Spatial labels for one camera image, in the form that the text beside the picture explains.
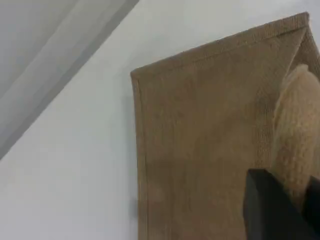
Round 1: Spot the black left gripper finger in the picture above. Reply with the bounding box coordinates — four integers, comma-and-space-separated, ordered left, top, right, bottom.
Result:
242, 168, 305, 240
301, 174, 320, 227

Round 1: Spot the brown jute tote bag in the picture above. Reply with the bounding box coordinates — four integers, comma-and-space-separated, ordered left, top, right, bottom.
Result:
129, 11, 320, 240

